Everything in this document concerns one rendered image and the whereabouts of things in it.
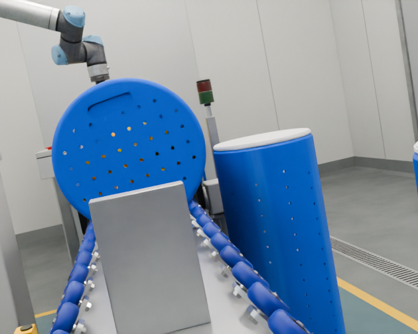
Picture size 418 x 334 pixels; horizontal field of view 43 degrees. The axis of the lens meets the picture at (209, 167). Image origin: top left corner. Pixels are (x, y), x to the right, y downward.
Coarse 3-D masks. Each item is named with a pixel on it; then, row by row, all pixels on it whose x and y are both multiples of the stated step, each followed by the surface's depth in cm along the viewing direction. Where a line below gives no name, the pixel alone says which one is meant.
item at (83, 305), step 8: (96, 248) 91; (96, 256) 84; (88, 272) 76; (88, 280) 70; (88, 288) 69; (88, 296) 64; (80, 304) 63; (88, 304) 63; (80, 312) 62; (80, 320) 56; (72, 328) 55; (80, 328) 55
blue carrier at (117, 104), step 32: (96, 96) 96; (128, 96) 98; (160, 96) 98; (64, 128) 96; (96, 128) 97; (160, 128) 99; (192, 128) 100; (64, 160) 97; (96, 160) 98; (128, 160) 98; (160, 160) 99; (192, 160) 100; (64, 192) 97; (96, 192) 98; (192, 192) 101
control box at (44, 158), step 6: (42, 150) 205; (48, 150) 194; (36, 156) 194; (42, 156) 194; (48, 156) 195; (42, 162) 194; (48, 162) 195; (42, 168) 195; (48, 168) 195; (42, 174) 195; (48, 174) 195
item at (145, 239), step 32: (128, 192) 56; (160, 192) 55; (96, 224) 55; (128, 224) 55; (160, 224) 56; (128, 256) 55; (160, 256) 56; (192, 256) 56; (128, 288) 56; (160, 288) 56; (192, 288) 57; (128, 320) 56; (160, 320) 57; (192, 320) 57
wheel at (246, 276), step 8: (240, 264) 57; (232, 272) 58; (240, 272) 57; (248, 272) 56; (256, 272) 58; (240, 280) 56; (248, 280) 56; (256, 280) 56; (264, 280) 59; (248, 288) 56
